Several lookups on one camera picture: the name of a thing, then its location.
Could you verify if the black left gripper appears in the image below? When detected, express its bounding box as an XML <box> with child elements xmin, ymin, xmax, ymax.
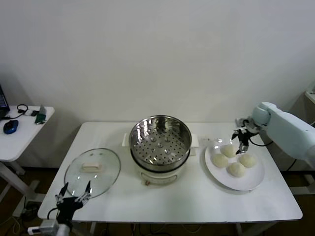
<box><xmin>55</xmin><ymin>180</ymin><xmax>92</xmax><ymax>224</ymax></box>

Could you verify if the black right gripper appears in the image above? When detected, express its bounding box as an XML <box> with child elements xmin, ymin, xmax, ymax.
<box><xmin>230</xmin><ymin>122</ymin><xmax>259</xmax><ymax>155</ymax></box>

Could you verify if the white steamed baozi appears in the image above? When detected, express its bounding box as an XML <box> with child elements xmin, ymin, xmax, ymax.
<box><xmin>212</xmin><ymin>153</ymin><xmax>229</xmax><ymax>169</ymax></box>
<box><xmin>238</xmin><ymin>153</ymin><xmax>257</xmax><ymax>169</ymax></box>
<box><xmin>226</xmin><ymin>162</ymin><xmax>247</xmax><ymax>177</ymax></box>
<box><xmin>220</xmin><ymin>144</ymin><xmax>236</xmax><ymax>158</ymax></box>

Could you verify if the glass lid with cream handle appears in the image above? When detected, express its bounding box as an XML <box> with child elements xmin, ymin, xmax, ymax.
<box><xmin>64</xmin><ymin>147</ymin><xmax>122</xmax><ymax>199</ymax></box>

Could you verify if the perforated steel steamer basket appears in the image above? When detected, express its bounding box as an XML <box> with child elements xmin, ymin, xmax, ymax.
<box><xmin>129</xmin><ymin>115</ymin><xmax>192</xmax><ymax>172</ymax></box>

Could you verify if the large white plate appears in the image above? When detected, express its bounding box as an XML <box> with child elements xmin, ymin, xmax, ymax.
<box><xmin>204</xmin><ymin>138</ymin><xmax>266</xmax><ymax>192</ymax></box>

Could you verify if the white side table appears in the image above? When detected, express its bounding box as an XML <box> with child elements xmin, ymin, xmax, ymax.
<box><xmin>0</xmin><ymin>106</ymin><xmax>55</xmax><ymax>217</ymax></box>

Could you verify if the green circuit board item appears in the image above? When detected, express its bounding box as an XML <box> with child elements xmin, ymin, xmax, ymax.
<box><xmin>34</xmin><ymin>105</ymin><xmax>47</xmax><ymax>125</ymax></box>

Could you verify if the white electric cooker base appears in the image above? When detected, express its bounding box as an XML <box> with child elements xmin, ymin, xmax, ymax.
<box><xmin>122</xmin><ymin>132</ymin><xmax>200</xmax><ymax>187</ymax></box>

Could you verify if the white main table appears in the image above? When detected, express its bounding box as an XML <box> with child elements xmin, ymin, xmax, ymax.
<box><xmin>37</xmin><ymin>122</ymin><xmax>303</xmax><ymax>236</ymax></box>

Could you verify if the blue computer mouse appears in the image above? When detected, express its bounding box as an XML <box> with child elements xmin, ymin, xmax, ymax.
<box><xmin>3</xmin><ymin>119</ymin><xmax>19</xmax><ymax>135</ymax></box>

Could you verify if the dark laptop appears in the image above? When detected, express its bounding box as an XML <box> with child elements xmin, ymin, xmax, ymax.
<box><xmin>0</xmin><ymin>83</ymin><xmax>10</xmax><ymax>120</ymax></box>

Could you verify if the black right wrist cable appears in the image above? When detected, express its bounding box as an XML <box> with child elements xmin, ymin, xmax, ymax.
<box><xmin>248</xmin><ymin>137</ymin><xmax>274</xmax><ymax>148</ymax></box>

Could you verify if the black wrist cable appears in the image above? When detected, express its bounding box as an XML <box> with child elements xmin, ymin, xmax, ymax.
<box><xmin>248</xmin><ymin>137</ymin><xmax>274</xmax><ymax>148</ymax></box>
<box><xmin>47</xmin><ymin>207</ymin><xmax>60</xmax><ymax>220</ymax></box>

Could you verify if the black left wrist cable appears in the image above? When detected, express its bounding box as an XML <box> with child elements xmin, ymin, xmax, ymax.
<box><xmin>47</xmin><ymin>207</ymin><xmax>60</xmax><ymax>220</ymax></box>

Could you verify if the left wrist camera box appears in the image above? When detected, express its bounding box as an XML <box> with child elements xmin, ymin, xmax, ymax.
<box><xmin>27</xmin><ymin>219</ymin><xmax>61</xmax><ymax>235</ymax></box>

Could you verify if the black wall power cable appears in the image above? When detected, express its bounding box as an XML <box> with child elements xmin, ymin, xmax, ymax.
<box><xmin>286</xmin><ymin>157</ymin><xmax>299</xmax><ymax>172</ymax></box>

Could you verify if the white desk frame foot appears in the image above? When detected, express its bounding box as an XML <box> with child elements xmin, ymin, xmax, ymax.
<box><xmin>290</xmin><ymin>172</ymin><xmax>315</xmax><ymax>195</ymax></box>

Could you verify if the black looped cable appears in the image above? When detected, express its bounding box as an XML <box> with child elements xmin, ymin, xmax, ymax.
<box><xmin>16</xmin><ymin>104</ymin><xmax>30</xmax><ymax>115</ymax></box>

